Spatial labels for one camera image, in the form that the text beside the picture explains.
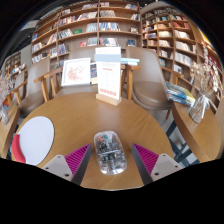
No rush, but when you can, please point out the white mouse pad red rest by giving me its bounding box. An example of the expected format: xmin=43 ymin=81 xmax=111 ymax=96
xmin=11 ymin=115 xmax=55 ymax=167

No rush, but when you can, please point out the curved wooden bookshelf unit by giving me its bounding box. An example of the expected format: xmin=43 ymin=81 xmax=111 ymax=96
xmin=139 ymin=6 xmax=224 ymax=111

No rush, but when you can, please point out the white framed floral picture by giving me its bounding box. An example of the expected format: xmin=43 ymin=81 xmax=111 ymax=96
xmin=60 ymin=57 xmax=92 ymax=88

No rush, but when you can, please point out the stack of light blue books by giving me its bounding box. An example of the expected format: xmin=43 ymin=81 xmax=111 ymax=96
xmin=120 ymin=57 xmax=141 ymax=67

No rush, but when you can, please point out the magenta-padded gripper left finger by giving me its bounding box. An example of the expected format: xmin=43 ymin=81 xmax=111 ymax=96
xmin=41 ymin=143 xmax=92 ymax=186

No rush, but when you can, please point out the transparent computer mouse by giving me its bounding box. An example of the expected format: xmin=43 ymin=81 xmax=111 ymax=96
xmin=93 ymin=130 xmax=128 ymax=176

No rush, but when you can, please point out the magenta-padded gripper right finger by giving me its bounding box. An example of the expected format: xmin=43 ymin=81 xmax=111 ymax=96
xmin=131 ymin=143 xmax=184 ymax=186

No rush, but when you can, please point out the tan armchair holding framed picture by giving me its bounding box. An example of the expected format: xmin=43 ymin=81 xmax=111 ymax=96
xmin=33 ymin=46 xmax=141 ymax=103

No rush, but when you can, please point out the white sign on wooden base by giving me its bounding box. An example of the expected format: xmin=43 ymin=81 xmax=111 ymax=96
xmin=94 ymin=46 xmax=123 ymax=107

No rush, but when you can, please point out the dark cover book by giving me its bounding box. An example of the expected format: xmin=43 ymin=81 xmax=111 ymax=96
xmin=89 ymin=62 xmax=99 ymax=85

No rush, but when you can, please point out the round wooden side table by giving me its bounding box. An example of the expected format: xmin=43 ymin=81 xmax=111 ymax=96
xmin=0 ymin=104 xmax=20 ymax=159
xmin=166 ymin=99 xmax=224 ymax=164

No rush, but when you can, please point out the distant low bookshelf unit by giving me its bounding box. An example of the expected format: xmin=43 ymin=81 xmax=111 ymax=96
xmin=1 ymin=51 xmax=27 ymax=76

